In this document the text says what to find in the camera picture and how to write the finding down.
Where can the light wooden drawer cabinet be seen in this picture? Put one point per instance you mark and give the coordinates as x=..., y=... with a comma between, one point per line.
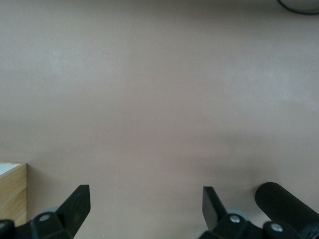
x=12, y=196

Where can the black ribbed cylinder vase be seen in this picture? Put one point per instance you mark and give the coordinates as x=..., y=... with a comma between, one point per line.
x=286, y=204

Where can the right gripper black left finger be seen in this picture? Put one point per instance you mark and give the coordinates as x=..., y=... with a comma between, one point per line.
x=74, y=206

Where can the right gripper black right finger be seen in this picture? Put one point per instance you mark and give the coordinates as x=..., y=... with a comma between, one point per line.
x=211, y=211

